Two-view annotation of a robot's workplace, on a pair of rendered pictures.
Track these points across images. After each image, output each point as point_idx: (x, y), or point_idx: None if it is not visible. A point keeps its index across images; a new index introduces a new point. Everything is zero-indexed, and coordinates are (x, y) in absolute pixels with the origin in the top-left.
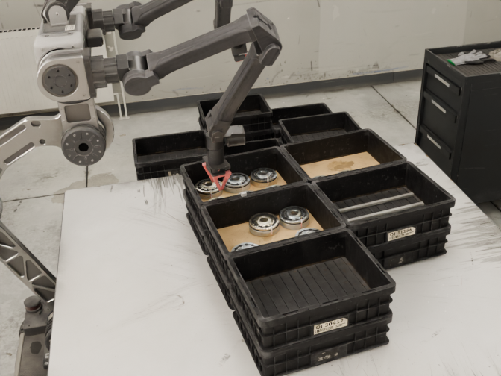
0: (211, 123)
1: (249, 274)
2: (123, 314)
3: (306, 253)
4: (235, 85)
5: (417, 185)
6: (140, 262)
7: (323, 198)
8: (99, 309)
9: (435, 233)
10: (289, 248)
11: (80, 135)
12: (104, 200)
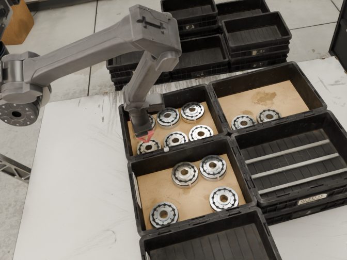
0: (125, 99)
1: (162, 244)
2: (67, 248)
3: (216, 227)
4: (138, 78)
5: (334, 135)
6: (89, 189)
7: (239, 159)
8: (50, 240)
9: (346, 195)
10: (199, 227)
11: (9, 106)
12: (72, 115)
